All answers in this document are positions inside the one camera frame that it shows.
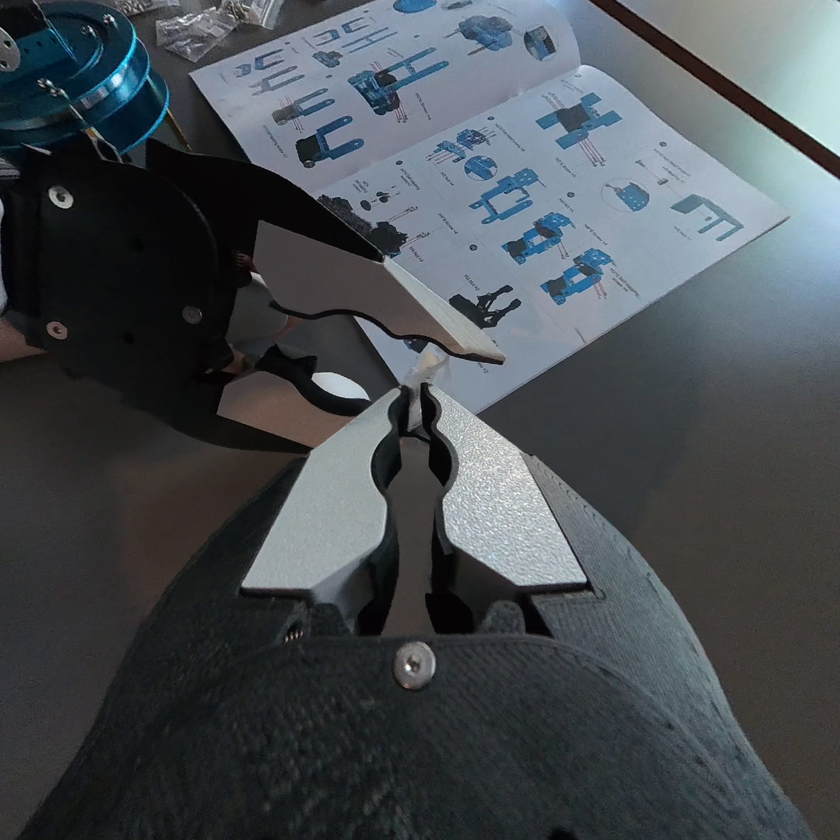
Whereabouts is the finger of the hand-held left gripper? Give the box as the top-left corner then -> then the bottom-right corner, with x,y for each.
252,220 -> 508,366
215,345 -> 378,452

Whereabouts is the white assembly instruction booklet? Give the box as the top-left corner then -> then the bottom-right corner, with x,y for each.
189,0 -> 790,411

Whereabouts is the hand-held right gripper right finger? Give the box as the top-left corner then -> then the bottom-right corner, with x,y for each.
420,384 -> 588,592

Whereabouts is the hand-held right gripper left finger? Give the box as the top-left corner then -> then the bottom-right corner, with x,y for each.
241,387 -> 403,601

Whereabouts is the dark grey desk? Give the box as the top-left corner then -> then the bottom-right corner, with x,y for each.
0,0 -> 840,840

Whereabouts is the blue toy robot arm base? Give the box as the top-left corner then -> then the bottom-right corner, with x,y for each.
0,0 -> 170,161

